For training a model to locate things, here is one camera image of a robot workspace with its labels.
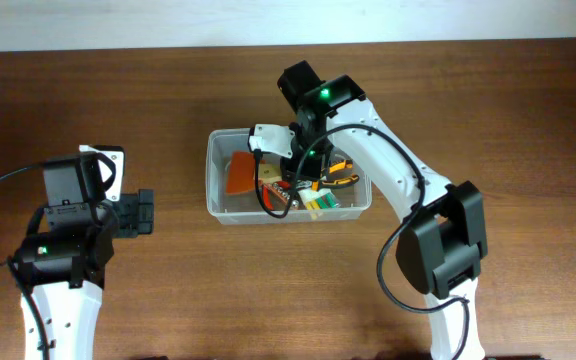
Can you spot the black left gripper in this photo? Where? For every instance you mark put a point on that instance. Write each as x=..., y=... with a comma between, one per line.
x=135, y=214

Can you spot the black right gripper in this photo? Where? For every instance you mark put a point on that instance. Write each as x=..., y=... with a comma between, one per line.
x=297, y=167

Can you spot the orange black needle nose pliers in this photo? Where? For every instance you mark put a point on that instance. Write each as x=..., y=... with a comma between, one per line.
x=337, y=175

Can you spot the clear case of coloured plugs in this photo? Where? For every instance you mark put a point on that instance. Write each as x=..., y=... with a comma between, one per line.
x=317, y=201

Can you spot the orange socket bit rail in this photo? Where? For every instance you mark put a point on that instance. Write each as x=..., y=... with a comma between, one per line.
x=283, y=195

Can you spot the red handled small pliers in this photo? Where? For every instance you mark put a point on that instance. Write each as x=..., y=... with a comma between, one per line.
x=268, y=199

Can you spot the red scraper with wooden handle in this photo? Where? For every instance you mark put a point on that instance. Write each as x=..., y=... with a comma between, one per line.
x=242, y=170

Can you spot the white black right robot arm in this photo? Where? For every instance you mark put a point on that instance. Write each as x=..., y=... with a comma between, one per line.
x=441, y=240

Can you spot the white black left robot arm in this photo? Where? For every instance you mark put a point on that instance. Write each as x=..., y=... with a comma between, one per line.
x=60, y=265

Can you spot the clear plastic storage container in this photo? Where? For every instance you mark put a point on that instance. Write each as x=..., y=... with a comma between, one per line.
x=244, y=209

